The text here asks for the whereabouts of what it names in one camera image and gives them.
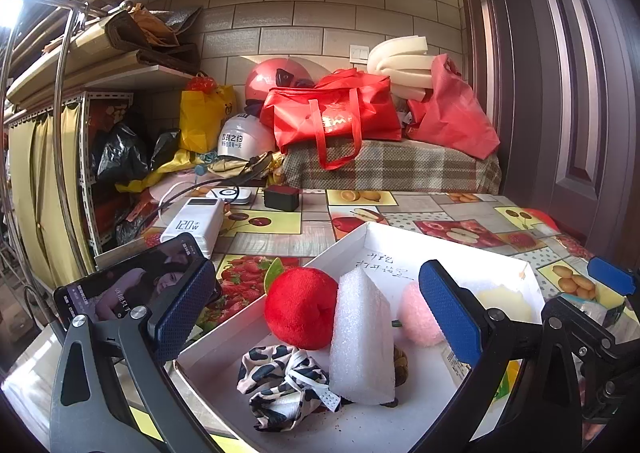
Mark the cow print cloth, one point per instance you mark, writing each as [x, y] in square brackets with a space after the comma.
[280, 383]

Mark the yellow brown paper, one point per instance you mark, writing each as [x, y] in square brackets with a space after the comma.
[152, 25]

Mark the red helmet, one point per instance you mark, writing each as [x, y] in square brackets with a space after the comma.
[265, 78]

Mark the yellow cloth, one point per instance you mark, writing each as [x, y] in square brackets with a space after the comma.
[170, 168]

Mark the white foam block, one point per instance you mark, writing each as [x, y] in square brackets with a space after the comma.
[362, 343]

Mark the small black plastic bag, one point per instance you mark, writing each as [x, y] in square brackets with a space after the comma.
[165, 145]

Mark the red plush apple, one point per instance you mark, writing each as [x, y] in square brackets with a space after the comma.
[300, 308]

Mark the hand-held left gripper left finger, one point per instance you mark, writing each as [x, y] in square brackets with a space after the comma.
[185, 308]

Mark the yellow shopping bag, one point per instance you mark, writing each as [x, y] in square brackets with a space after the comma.
[202, 120]

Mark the red tote bag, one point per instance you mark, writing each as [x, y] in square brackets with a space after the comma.
[340, 115]

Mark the white round charger pad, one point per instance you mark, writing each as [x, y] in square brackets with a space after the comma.
[232, 195]

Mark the small black box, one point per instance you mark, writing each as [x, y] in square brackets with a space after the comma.
[281, 198]

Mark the white cardboard box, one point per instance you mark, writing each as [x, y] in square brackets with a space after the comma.
[380, 428]

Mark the yellow curtain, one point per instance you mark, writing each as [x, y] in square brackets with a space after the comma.
[40, 193]

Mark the plaid cloth covered bench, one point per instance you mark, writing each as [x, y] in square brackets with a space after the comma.
[415, 165]

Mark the grey metal shelf rack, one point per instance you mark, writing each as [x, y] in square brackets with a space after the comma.
[89, 183]

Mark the black smartphone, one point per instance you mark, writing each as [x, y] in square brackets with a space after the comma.
[125, 288]

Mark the red ornament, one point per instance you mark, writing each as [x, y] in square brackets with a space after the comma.
[201, 83]

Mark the large black plastic bag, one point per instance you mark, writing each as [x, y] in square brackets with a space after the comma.
[122, 155]

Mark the brown panel door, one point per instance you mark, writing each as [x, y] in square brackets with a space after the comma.
[585, 83]

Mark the white helmet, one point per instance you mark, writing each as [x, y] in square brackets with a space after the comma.
[245, 135]

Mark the pink fluffy ball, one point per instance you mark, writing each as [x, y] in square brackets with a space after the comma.
[417, 318]

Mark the shelf with yellow curtain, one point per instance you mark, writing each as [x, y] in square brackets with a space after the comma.
[59, 93]

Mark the clear plastic packet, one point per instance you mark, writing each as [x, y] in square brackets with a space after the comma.
[505, 378]

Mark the white wall switch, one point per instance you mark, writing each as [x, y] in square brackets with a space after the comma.
[359, 53]

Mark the grey foil bag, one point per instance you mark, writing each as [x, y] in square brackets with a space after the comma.
[186, 19]

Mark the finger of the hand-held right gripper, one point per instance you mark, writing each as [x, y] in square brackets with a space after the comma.
[612, 275]
[600, 363]

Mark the red plastic bag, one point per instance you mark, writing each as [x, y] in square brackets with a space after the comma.
[450, 113]

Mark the fruit print tablecloth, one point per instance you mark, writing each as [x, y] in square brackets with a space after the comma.
[295, 223]

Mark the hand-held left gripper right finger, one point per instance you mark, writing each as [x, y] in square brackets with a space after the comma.
[450, 313]

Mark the brown folded mat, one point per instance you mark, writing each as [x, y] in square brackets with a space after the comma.
[165, 60]

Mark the white power bank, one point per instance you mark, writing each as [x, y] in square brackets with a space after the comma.
[192, 225]

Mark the white foam pads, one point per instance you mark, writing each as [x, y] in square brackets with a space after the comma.
[400, 65]

